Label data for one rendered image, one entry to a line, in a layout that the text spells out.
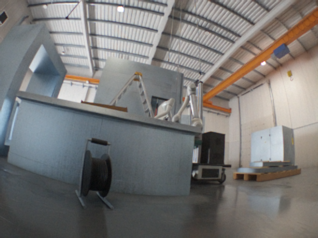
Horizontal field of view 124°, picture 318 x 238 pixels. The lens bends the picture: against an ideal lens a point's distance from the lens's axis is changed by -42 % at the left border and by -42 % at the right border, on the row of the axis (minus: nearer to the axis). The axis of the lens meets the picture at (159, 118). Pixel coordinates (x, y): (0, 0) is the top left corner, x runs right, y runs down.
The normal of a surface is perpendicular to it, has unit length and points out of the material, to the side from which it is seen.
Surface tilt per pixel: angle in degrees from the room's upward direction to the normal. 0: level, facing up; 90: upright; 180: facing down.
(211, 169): 90
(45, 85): 90
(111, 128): 90
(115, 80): 90
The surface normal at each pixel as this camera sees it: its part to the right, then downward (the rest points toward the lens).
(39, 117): 0.31, -0.23
